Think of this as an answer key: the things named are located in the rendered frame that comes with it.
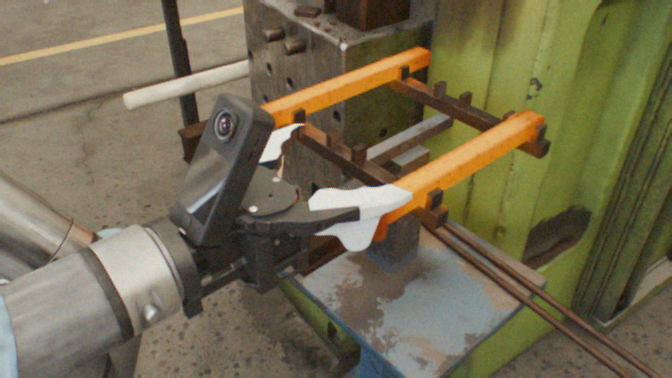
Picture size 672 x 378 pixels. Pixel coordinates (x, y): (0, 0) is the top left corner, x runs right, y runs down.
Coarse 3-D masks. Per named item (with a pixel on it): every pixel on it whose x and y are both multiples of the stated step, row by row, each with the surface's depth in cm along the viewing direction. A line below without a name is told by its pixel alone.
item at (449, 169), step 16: (528, 112) 74; (496, 128) 71; (512, 128) 71; (528, 128) 71; (464, 144) 68; (480, 144) 68; (496, 144) 68; (512, 144) 70; (448, 160) 65; (464, 160) 65; (480, 160) 67; (416, 176) 63; (432, 176) 63; (448, 176) 63; (464, 176) 66; (416, 192) 60; (400, 208) 59; (384, 224) 57; (320, 240) 54; (336, 240) 54; (320, 256) 55; (336, 256) 56; (304, 272) 53
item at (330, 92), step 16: (416, 48) 91; (384, 64) 86; (400, 64) 86; (416, 64) 89; (336, 80) 82; (352, 80) 82; (368, 80) 83; (384, 80) 86; (288, 96) 78; (304, 96) 78; (320, 96) 78; (336, 96) 80; (272, 112) 74; (288, 112) 76; (192, 128) 69; (192, 144) 69
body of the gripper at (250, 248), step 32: (256, 192) 45; (288, 192) 45; (160, 224) 41; (256, 224) 43; (192, 256) 42; (224, 256) 45; (256, 256) 44; (288, 256) 48; (192, 288) 41; (256, 288) 47
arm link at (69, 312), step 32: (0, 288) 36; (32, 288) 36; (64, 288) 36; (96, 288) 37; (0, 320) 34; (32, 320) 35; (64, 320) 36; (96, 320) 37; (128, 320) 38; (0, 352) 34; (32, 352) 34; (64, 352) 36; (96, 352) 38
